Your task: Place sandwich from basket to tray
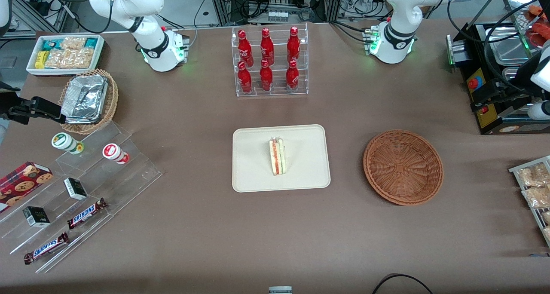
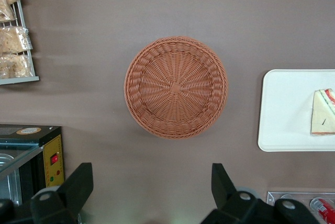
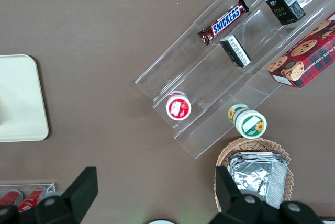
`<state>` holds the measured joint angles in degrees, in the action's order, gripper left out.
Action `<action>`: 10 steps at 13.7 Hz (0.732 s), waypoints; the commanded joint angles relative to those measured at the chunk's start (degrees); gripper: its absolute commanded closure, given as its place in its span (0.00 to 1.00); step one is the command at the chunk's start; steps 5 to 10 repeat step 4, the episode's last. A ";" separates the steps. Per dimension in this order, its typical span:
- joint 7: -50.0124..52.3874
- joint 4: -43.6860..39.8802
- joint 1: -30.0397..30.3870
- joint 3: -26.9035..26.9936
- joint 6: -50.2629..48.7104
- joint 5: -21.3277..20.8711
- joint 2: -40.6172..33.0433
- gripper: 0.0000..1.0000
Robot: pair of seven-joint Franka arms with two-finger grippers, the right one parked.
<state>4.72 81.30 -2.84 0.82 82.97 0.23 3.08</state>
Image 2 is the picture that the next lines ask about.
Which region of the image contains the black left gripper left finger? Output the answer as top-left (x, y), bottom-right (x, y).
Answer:
top-left (30, 162), bottom-right (94, 224)

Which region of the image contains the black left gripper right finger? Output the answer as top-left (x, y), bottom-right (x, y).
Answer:
top-left (201, 163), bottom-right (275, 224)

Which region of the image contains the triangle sandwich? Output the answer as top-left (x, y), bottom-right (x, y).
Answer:
top-left (310, 88), bottom-right (335, 136)

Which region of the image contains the beige plastic tray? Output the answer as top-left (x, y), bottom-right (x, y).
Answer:
top-left (258, 69), bottom-right (335, 152)

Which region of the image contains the round brown wicker basket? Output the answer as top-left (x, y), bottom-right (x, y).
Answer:
top-left (124, 35), bottom-right (229, 140)

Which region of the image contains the black and yellow food warmer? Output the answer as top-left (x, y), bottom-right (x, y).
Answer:
top-left (0, 124), bottom-right (65, 209)

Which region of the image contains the clear acrylic bottle rack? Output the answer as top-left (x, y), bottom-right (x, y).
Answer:
top-left (266, 191), bottom-right (335, 224)

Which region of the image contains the steel food pan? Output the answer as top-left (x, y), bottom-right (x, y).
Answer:
top-left (0, 153), bottom-right (23, 206)

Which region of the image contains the grey wire rack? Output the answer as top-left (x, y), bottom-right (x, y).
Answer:
top-left (0, 0), bottom-right (40, 85)

